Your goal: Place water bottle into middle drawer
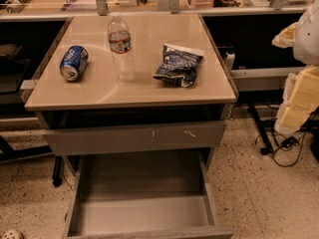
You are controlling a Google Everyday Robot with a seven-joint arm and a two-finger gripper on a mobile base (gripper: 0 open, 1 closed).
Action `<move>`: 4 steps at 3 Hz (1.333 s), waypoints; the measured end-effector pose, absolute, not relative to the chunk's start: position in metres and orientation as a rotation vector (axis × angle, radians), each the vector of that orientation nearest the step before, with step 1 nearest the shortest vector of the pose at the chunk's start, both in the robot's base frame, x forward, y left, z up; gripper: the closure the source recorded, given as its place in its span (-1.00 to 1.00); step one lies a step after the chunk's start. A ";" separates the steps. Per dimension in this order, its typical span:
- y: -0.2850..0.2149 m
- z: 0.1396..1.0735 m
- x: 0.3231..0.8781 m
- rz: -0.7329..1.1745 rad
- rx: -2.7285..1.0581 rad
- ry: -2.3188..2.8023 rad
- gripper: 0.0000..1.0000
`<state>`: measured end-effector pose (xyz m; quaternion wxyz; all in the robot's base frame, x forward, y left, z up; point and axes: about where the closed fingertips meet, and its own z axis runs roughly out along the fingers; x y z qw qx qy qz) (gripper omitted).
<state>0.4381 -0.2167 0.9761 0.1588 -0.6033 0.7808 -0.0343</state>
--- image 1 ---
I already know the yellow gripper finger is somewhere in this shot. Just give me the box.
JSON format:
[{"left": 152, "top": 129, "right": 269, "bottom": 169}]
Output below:
[
  {"left": 272, "top": 23, "right": 297, "bottom": 49},
  {"left": 274, "top": 66, "right": 319, "bottom": 134}
]

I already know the clear plastic water bottle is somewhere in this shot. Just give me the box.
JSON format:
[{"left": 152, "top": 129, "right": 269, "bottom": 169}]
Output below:
[{"left": 108, "top": 13, "right": 135, "bottom": 82}]

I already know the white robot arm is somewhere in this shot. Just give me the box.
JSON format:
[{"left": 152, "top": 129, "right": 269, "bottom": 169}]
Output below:
[{"left": 272, "top": 0, "right": 319, "bottom": 134}]

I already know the grey top drawer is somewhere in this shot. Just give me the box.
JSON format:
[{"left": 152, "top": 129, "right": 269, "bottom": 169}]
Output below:
[{"left": 44, "top": 120, "right": 226, "bottom": 155}]

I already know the grey drawer cabinet beige top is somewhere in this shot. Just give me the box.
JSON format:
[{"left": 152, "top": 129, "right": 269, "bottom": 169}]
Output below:
[{"left": 25, "top": 13, "right": 237, "bottom": 156}]

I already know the open grey middle drawer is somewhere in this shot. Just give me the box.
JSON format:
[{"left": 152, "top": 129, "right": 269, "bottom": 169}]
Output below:
[{"left": 63, "top": 149, "right": 233, "bottom": 239}]

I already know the black desk leg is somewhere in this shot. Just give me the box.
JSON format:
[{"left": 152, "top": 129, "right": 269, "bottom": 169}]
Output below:
[{"left": 248, "top": 103, "right": 273, "bottom": 155}]

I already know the blue crumpled chip bag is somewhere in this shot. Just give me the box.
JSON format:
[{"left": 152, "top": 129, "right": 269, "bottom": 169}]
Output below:
[{"left": 153, "top": 44, "right": 205, "bottom": 88}]

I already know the blue Pepsi soda can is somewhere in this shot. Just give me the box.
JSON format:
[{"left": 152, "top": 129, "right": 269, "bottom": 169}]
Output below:
[{"left": 60, "top": 45, "right": 89, "bottom": 82}]

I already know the black coiled spring tool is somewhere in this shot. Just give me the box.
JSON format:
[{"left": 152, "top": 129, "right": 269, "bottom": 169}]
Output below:
[{"left": 6, "top": 0, "right": 31, "bottom": 13}]

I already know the black power adapter with cables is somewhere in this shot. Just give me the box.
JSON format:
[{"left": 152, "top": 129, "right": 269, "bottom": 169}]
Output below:
[{"left": 254, "top": 129, "right": 308, "bottom": 168}]

